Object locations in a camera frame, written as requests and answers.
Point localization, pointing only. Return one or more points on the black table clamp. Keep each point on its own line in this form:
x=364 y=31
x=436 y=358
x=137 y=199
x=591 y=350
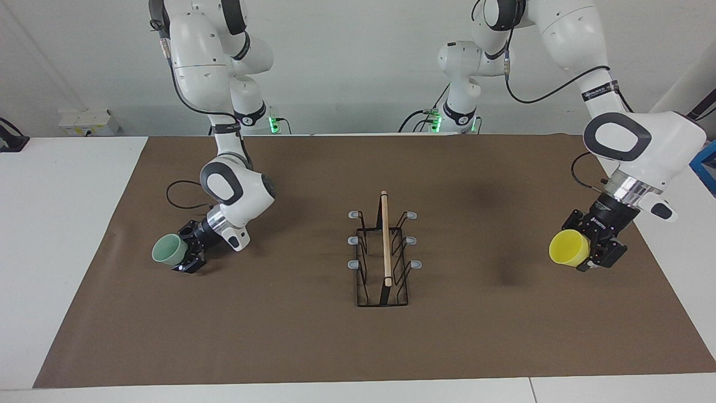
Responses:
x=11 y=140

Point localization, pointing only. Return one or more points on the white power strip box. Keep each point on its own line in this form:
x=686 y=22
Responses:
x=84 y=122

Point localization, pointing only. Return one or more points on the blue box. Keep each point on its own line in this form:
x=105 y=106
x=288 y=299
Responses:
x=707 y=170

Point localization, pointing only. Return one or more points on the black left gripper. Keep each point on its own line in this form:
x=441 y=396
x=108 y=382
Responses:
x=609 y=218

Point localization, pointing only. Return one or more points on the yellow cup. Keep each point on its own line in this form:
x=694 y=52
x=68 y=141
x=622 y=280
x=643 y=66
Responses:
x=568 y=247

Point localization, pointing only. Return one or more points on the brown table mat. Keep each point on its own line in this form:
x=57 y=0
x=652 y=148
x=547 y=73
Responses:
x=251 y=324

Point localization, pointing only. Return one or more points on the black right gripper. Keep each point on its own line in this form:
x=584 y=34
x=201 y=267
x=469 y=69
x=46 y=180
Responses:
x=206 y=234

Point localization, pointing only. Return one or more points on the pale green cup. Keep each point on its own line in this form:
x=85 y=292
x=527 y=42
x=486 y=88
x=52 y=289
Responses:
x=166 y=251

